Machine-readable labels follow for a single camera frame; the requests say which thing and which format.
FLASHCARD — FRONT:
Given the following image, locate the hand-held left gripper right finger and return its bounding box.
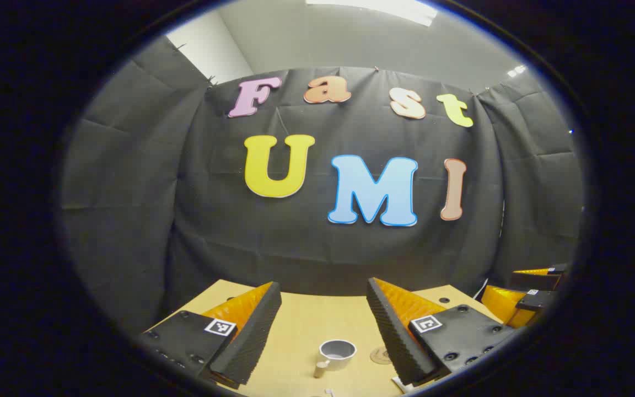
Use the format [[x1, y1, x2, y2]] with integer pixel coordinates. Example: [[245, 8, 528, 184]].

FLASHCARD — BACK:
[[366, 277, 516, 388]]

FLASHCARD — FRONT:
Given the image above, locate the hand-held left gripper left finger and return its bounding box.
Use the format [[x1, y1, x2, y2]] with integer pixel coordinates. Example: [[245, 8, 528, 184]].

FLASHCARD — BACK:
[[140, 281, 283, 387]]

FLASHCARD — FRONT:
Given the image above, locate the white cup with wooden handle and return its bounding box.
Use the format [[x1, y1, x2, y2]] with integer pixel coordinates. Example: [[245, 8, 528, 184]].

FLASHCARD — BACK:
[[313, 339, 357, 379]]

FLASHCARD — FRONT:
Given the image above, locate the light wooden desktop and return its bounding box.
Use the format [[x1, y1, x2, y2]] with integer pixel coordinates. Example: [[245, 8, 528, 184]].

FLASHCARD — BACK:
[[141, 278, 516, 397]]

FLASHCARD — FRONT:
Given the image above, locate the black backdrop cloth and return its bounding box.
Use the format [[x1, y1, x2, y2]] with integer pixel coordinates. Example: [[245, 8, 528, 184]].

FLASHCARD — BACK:
[[58, 36, 585, 337]]

